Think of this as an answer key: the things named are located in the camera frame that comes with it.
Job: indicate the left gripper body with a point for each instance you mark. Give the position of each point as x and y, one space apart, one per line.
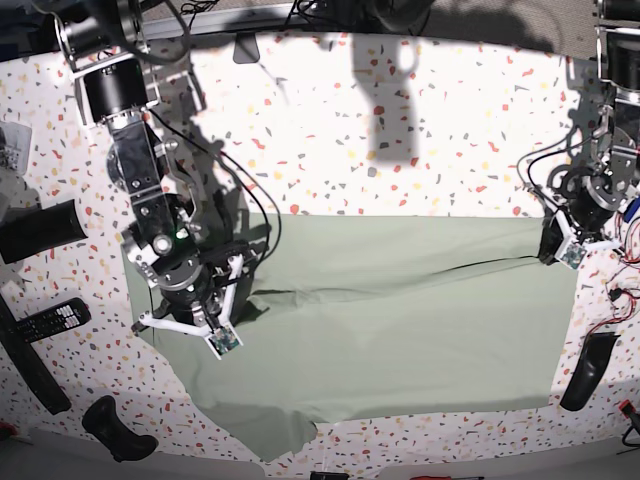
590 207

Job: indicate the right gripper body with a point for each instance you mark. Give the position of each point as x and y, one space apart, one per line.
192 293

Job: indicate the light green T-shirt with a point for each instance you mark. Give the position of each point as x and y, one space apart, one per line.
364 317

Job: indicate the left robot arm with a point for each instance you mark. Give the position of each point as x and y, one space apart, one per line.
613 161

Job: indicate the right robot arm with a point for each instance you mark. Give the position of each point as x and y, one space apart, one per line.
180 244

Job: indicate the black TV remote control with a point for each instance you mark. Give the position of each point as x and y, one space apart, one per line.
53 321

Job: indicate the black game controller grip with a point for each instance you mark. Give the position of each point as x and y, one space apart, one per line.
102 422

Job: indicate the long black bar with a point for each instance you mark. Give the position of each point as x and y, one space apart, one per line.
30 367

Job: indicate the small clear plastic box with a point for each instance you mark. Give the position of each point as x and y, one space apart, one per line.
11 186

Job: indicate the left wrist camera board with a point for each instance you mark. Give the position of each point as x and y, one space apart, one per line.
571 254

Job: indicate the black curved handle piece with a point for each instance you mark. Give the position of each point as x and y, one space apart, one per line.
592 364

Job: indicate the dark camera mount base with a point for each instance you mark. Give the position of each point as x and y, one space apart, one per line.
246 50

